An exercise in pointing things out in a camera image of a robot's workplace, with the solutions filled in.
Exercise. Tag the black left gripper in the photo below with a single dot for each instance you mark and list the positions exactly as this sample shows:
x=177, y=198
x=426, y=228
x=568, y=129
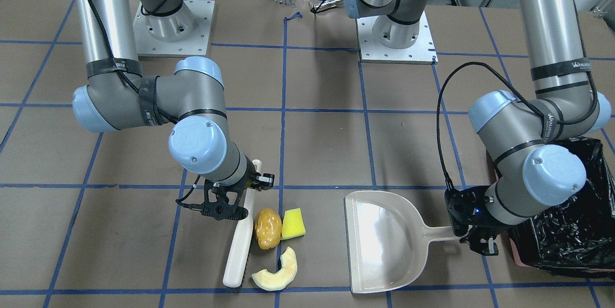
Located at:
x=483, y=215

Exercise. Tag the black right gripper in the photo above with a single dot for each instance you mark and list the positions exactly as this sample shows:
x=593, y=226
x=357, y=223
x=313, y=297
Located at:
x=249, y=178

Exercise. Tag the orange yellow toy fruit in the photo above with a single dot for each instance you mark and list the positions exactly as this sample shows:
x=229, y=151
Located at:
x=268, y=228

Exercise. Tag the beige hand brush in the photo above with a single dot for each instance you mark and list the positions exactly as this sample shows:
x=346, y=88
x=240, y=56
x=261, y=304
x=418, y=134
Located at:
x=238, y=253

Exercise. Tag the yellow sponge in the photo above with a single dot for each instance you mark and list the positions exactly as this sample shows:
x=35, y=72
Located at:
x=293, y=225

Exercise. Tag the pale melon slice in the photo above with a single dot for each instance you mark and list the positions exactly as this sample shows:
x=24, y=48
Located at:
x=268, y=281

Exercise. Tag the beige plastic dustpan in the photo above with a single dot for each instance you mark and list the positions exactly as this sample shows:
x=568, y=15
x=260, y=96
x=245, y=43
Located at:
x=387, y=241

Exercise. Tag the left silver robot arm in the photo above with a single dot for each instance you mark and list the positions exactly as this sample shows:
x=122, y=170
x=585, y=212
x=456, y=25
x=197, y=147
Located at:
x=520, y=134

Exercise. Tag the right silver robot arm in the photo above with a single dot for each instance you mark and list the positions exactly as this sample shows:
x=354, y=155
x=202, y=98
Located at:
x=119, y=96

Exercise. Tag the bin with black bag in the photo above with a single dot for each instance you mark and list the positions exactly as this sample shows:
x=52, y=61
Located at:
x=576, y=238

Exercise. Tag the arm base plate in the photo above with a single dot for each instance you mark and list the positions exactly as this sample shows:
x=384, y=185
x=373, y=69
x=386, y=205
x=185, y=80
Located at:
x=185, y=33
x=383, y=41

